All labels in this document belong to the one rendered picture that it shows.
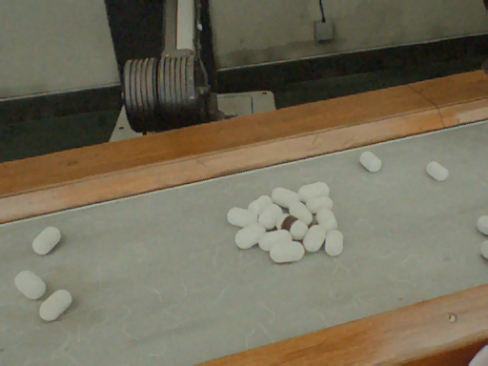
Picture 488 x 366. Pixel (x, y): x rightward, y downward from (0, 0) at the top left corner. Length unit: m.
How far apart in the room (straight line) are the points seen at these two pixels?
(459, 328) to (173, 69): 0.64
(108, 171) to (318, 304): 0.33
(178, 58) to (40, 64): 1.80
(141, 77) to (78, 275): 0.44
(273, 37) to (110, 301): 2.28
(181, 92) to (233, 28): 1.78
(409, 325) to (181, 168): 0.37
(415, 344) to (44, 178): 0.49
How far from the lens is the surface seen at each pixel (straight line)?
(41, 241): 0.66
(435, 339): 0.51
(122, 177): 0.74
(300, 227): 0.61
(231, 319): 0.55
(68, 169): 0.77
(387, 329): 0.51
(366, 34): 2.91
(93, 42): 2.70
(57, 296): 0.59
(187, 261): 0.61
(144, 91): 0.96
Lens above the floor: 1.14
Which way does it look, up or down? 33 degrees down
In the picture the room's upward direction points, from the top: 5 degrees counter-clockwise
